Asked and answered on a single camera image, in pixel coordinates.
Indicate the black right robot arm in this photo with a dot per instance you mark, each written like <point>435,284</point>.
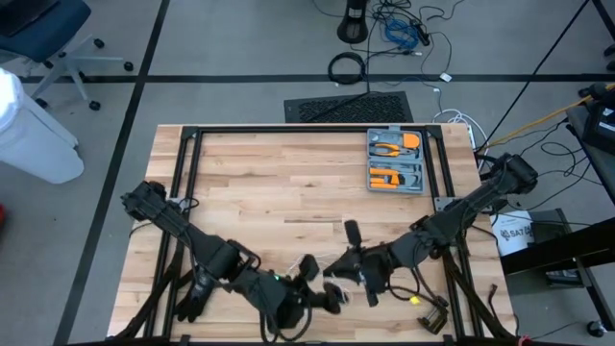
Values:
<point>461,211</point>

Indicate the black operator station frame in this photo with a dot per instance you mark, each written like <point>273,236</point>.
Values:
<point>552,250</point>

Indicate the white printed paper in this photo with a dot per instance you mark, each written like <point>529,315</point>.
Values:
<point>514,233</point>

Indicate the white power adapter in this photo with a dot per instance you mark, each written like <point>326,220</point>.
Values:
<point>445,77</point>

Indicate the orange tape measure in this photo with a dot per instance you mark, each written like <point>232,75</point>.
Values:
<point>411,140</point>

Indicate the dark grey box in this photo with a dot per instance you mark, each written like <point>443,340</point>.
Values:
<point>552,223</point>

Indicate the grey metal mounting plate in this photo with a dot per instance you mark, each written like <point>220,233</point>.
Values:
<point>444,203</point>

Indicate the grey plastic tool case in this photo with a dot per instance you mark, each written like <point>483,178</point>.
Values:
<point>396,161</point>

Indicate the black C-clamp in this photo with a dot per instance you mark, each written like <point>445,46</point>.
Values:
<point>435,321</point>

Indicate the black glove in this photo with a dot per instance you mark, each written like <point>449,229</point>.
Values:
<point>194,298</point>

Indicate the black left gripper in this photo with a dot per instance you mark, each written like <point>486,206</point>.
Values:
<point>312,293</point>

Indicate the blue office chair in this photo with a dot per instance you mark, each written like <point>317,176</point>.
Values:
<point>38,24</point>

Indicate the black floor mat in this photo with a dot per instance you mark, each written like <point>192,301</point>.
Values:
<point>351,108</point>

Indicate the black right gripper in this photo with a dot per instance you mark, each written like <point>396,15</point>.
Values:
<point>377,264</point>

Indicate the black cylindrical stand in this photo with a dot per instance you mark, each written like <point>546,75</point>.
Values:
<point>353,26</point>

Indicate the white cylindrical container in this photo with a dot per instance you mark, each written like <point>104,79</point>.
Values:
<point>33,144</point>

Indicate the black power strip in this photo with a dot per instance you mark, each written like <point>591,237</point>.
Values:
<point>422,33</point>

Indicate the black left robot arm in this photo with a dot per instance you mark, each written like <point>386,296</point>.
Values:
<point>202,245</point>

